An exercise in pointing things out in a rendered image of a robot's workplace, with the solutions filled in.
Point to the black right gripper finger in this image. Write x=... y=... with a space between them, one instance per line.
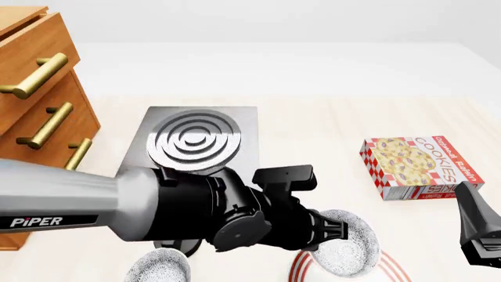
x=475 y=214

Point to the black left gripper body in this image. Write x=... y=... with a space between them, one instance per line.
x=330 y=230

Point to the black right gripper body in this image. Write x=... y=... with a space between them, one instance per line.
x=483 y=249

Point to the patterned black white bowl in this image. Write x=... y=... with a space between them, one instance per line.
x=352 y=249
x=156 y=268

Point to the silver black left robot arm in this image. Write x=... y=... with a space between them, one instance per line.
x=78 y=191

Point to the white plate with red rings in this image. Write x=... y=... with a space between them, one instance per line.
x=301 y=268

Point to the flat stove plate with rings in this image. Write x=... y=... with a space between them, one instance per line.
x=195 y=141

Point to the wooden cabinet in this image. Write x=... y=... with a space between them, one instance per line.
x=11 y=242

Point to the red white cookies box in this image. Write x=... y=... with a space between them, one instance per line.
x=411 y=161

